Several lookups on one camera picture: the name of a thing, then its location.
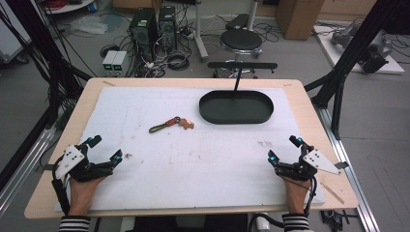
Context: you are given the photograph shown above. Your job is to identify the white power supply unit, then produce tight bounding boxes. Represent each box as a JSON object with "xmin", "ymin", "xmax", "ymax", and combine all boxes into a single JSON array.
[
  {"xmin": 110, "ymin": 50, "xmax": 129, "ymax": 73},
  {"xmin": 102, "ymin": 49, "xmax": 119, "ymax": 73}
]

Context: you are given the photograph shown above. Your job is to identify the person's right striped sleeve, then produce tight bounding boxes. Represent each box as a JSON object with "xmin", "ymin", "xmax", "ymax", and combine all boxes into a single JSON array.
[{"xmin": 281, "ymin": 213, "xmax": 315, "ymax": 232}]

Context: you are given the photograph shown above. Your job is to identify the left hand-held gripper black cable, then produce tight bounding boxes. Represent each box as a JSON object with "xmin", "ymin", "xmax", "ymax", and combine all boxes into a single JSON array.
[{"xmin": 50, "ymin": 156, "xmax": 72, "ymax": 217}]

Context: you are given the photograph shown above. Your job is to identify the person's dark trousers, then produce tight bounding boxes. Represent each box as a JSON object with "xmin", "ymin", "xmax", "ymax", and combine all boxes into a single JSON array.
[{"xmin": 125, "ymin": 213, "xmax": 249, "ymax": 232}]

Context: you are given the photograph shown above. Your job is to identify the brown cardboard box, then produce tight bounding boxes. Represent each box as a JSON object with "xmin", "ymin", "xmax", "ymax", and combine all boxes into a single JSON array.
[{"xmin": 275, "ymin": 0, "xmax": 326, "ymax": 42}]

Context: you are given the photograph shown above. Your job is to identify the person's left hand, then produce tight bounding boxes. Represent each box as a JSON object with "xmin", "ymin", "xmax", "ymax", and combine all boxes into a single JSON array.
[{"xmin": 68, "ymin": 175, "xmax": 107, "ymax": 218}]

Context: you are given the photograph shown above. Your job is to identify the right hand-held gripper black cable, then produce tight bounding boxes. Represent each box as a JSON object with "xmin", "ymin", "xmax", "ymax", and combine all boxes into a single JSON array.
[{"xmin": 289, "ymin": 173, "xmax": 319, "ymax": 218}]

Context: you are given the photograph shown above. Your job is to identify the white board with grey device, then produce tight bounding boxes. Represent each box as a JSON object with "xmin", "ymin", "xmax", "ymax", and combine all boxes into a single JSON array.
[{"xmin": 312, "ymin": 22, "xmax": 406, "ymax": 75}]

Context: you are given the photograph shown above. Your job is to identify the black metal frame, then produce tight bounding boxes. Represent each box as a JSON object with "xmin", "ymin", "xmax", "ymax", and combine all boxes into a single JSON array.
[
  {"xmin": 0, "ymin": 0, "xmax": 93, "ymax": 191},
  {"xmin": 304, "ymin": 0, "xmax": 410, "ymax": 141}
]

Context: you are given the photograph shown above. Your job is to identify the person's left striped sleeve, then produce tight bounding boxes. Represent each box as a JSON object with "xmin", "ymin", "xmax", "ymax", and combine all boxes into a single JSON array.
[{"xmin": 57, "ymin": 215, "xmax": 92, "ymax": 232}]

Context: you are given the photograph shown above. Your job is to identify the white foam mat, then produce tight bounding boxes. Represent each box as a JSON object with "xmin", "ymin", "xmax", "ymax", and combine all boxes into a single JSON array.
[{"xmin": 53, "ymin": 85, "xmax": 327, "ymax": 213}]

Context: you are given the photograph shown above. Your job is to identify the round white table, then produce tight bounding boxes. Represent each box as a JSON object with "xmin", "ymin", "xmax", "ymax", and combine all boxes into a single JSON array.
[{"xmin": 41, "ymin": 0, "xmax": 97, "ymax": 15}]

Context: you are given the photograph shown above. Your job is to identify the large black computer tower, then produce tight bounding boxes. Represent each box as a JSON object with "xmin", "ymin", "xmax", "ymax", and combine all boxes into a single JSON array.
[{"xmin": 128, "ymin": 7, "xmax": 160, "ymax": 63}]

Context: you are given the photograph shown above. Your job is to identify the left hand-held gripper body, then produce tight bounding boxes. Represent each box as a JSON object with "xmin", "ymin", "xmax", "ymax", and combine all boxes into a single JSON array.
[{"xmin": 54, "ymin": 141, "xmax": 115, "ymax": 184}]

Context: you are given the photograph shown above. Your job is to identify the aluminium rail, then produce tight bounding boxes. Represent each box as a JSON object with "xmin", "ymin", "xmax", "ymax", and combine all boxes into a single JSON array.
[
  {"xmin": 313, "ymin": 104, "xmax": 382, "ymax": 232},
  {"xmin": 0, "ymin": 127, "xmax": 57, "ymax": 218}
]

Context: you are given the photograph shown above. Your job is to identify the keychain with orange tag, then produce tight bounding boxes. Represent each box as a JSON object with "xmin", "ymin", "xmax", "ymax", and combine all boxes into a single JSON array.
[{"xmin": 148, "ymin": 116, "xmax": 195, "ymax": 134}]

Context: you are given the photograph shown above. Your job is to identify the thin wooden stick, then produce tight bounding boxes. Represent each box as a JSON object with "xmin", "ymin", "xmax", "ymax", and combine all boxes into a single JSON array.
[{"xmin": 319, "ymin": 181, "xmax": 345, "ymax": 206}]

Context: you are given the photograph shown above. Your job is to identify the clear plastic bag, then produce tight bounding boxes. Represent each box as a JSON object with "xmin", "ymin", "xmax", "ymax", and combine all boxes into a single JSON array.
[{"xmin": 68, "ymin": 14, "xmax": 109, "ymax": 36}]

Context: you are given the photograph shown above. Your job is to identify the black oval tray with hanger bar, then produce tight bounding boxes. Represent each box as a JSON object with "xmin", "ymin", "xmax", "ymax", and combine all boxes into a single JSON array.
[{"xmin": 198, "ymin": 61, "xmax": 278, "ymax": 126}]

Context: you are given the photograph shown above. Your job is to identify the thick black hose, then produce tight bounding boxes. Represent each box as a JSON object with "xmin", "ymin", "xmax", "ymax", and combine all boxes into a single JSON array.
[{"xmin": 247, "ymin": 212, "xmax": 285, "ymax": 232}]

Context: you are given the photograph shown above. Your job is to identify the black round stool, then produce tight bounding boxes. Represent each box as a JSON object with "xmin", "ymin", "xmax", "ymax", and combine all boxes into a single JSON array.
[{"xmin": 219, "ymin": 28, "xmax": 264, "ymax": 61}]

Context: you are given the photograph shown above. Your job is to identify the coiled black cable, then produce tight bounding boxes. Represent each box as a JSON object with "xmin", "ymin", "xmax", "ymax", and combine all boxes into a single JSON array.
[{"xmin": 166, "ymin": 50, "xmax": 191, "ymax": 73}]

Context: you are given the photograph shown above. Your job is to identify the person's striped sleeve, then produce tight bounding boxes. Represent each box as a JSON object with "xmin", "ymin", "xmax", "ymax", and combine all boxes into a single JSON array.
[
  {"xmin": 281, "ymin": 213, "xmax": 315, "ymax": 232},
  {"xmin": 57, "ymin": 215, "xmax": 92, "ymax": 232}
]

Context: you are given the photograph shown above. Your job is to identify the slim black computer tower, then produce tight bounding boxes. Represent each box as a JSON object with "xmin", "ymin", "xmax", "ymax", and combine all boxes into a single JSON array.
[{"xmin": 157, "ymin": 5, "xmax": 178, "ymax": 53}]

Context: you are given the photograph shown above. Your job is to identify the grey metal stand leg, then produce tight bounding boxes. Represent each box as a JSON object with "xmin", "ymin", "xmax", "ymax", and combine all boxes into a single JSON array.
[{"xmin": 192, "ymin": 0, "xmax": 210, "ymax": 63}]

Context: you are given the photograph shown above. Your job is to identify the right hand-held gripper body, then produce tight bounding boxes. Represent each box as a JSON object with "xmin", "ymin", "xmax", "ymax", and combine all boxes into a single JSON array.
[{"xmin": 275, "ymin": 143, "xmax": 350, "ymax": 182}]

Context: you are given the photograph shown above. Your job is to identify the person's right hand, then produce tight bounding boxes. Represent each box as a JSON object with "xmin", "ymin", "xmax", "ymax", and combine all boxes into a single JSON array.
[{"xmin": 280, "ymin": 175, "xmax": 312, "ymax": 216}]

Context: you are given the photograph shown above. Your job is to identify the hand-held gripper black cable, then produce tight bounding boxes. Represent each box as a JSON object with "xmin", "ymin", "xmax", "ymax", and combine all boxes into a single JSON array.
[
  {"xmin": 289, "ymin": 173, "xmax": 319, "ymax": 218},
  {"xmin": 50, "ymin": 156, "xmax": 72, "ymax": 217}
]

